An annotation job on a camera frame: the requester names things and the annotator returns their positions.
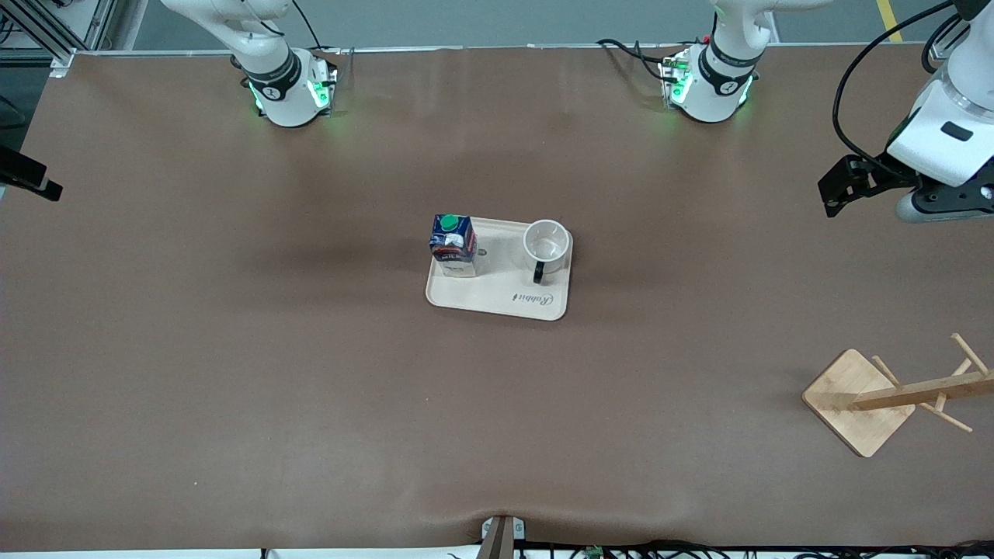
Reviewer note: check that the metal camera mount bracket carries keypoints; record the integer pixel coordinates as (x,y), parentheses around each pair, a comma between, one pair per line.
(503,536)

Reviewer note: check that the cream plastic tray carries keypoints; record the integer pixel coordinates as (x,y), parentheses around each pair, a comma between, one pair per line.
(505,299)

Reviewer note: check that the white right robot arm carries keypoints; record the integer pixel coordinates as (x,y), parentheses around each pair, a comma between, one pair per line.
(283,93)

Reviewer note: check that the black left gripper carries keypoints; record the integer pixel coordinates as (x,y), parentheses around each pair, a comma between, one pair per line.
(883,170)

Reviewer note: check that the blue milk carton green cap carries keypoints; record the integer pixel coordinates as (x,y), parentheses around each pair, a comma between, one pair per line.
(453,247)

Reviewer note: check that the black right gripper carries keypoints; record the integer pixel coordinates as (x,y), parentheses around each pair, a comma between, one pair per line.
(22,175)

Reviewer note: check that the wooden cup rack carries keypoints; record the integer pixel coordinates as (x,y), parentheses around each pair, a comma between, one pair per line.
(858,404)

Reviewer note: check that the brown table mat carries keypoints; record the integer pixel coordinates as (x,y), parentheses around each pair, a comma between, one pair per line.
(311,388)

